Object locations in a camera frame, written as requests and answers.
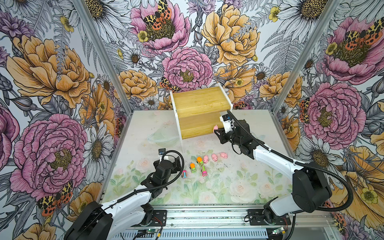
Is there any pink green toy truck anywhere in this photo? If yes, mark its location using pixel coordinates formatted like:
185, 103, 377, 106
201, 166, 208, 177

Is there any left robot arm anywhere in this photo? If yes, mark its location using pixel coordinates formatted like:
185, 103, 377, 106
64, 150, 185, 240

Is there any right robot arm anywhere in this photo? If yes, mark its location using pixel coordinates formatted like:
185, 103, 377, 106
213, 120, 332, 225

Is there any bamboo two-tier shelf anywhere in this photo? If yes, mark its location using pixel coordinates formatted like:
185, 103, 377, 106
170, 86, 233, 151

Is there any green orange mixer truck toy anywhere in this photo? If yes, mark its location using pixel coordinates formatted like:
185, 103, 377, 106
197, 157, 204, 166
190, 163, 197, 173

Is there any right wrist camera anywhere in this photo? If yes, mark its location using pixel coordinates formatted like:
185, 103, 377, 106
220, 114, 233, 134

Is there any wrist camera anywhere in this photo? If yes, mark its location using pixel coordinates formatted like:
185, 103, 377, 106
220, 114, 233, 134
158, 148, 166, 156

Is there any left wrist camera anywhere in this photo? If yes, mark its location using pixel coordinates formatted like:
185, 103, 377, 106
158, 148, 166, 156

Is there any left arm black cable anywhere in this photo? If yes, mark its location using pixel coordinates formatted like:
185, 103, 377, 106
116, 149, 185, 202

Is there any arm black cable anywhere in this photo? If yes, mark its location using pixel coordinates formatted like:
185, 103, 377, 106
116, 149, 185, 202
226, 109, 354, 212

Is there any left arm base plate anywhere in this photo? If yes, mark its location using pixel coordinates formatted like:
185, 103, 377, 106
133, 210, 168, 227

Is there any aluminium front rail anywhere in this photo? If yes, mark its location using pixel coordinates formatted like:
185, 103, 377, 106
153, 205, 334, 229

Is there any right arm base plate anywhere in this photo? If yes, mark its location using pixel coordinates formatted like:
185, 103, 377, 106
244, 209, 291, 226

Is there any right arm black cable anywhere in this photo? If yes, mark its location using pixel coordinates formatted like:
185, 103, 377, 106
226, 109, 354, 212

